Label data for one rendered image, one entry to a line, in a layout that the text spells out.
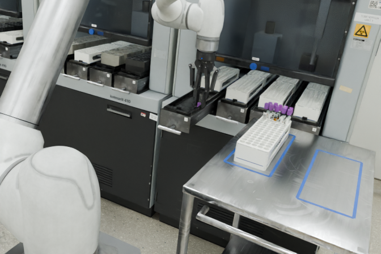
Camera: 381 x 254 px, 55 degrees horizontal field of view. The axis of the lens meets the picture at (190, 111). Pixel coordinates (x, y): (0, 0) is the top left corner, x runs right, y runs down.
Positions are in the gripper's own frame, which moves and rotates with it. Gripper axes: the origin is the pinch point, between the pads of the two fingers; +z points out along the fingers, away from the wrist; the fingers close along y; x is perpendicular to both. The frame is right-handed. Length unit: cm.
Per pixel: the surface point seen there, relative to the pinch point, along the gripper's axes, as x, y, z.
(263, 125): 19.2, -31.5, -3.3
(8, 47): -11, 125, 3
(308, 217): 54, -52, 3
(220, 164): 43, -25, 2
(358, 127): -131, -69, 41
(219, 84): -21.8, 0.1, -0.9
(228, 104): -11.4, -8.8, 3.7
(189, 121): 13.4, -1.6, 5.3
